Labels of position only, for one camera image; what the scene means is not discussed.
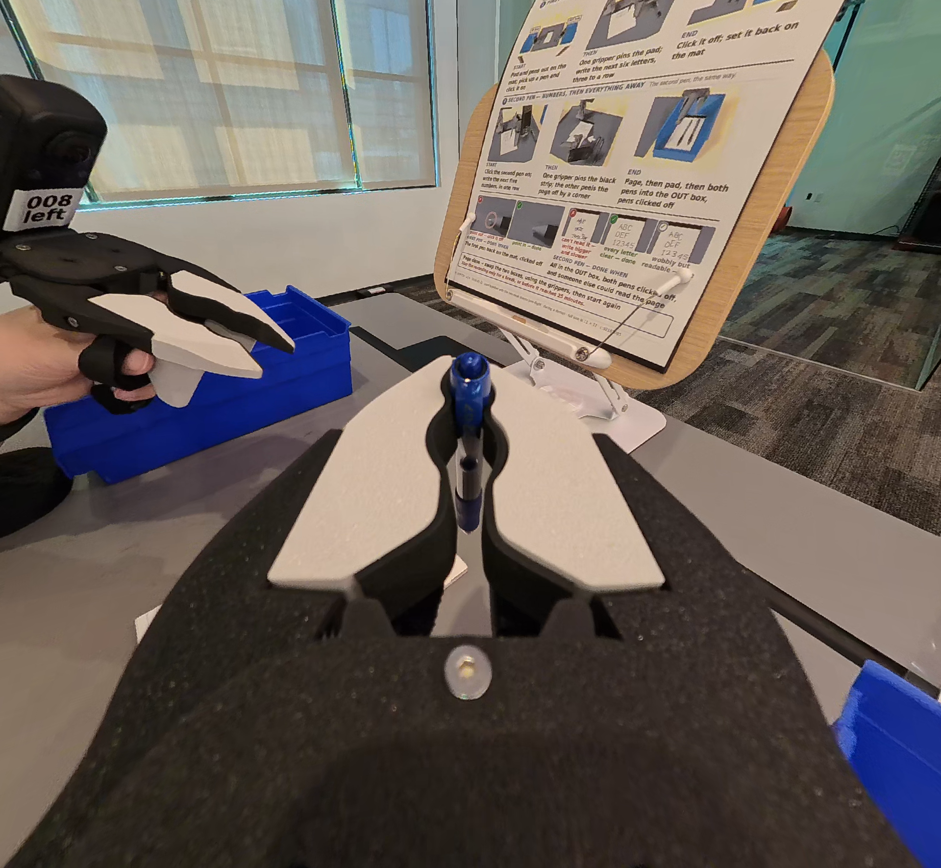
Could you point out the wooden document stand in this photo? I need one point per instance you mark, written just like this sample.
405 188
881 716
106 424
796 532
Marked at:
779 221

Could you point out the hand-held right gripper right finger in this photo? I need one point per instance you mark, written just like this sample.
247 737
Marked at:
566 508

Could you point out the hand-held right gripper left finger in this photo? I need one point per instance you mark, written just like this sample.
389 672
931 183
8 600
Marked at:
367 486

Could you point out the blue retractable pen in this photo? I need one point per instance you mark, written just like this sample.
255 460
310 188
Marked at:
470 397

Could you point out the printed instruction sheet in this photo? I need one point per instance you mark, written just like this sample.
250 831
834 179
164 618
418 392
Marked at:
661 147

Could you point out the large window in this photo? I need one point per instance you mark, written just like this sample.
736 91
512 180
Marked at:
220 59

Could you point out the blue plastic bin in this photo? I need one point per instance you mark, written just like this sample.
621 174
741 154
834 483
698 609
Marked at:
897 758
242 412

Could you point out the white lined notepad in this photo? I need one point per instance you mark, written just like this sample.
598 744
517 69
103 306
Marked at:
147 624

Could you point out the person's left hand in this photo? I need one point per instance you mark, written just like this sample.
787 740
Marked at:
37 368

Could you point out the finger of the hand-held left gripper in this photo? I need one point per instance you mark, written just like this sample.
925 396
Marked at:
169 331
220 298

